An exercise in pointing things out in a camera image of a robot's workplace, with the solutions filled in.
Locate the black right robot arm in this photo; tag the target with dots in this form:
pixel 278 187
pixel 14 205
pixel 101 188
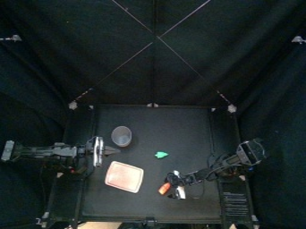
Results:
pixel 224 162

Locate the pink square plate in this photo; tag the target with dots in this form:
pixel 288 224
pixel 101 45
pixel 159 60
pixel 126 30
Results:
pixel 125 176

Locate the small silver table edge bracket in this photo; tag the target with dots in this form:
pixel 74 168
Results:
pixel 153 105

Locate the grey plastic cup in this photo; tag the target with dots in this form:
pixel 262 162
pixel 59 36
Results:
pixel 122 136

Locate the small green toy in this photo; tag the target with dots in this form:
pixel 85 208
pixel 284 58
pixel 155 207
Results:
pixel 161 154

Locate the silver table corner bracket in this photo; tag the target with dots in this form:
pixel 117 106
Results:
pixel 232 108
pixel 73 105

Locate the orange toy carrot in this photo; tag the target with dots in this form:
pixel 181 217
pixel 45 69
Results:
pixel 163 188

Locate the silver table clamp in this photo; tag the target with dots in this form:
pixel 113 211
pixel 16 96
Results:
pixel 254 221
pixel 43 220

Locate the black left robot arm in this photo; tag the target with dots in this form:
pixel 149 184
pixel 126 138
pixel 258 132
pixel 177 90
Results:
pixel 39 151

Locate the black base plate white label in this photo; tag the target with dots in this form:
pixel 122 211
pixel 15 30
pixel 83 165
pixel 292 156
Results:
pixel 236 205

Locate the silver frame corner bracket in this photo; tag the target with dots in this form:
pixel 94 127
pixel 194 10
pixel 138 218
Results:
pixel 14 38
pixel 298 39

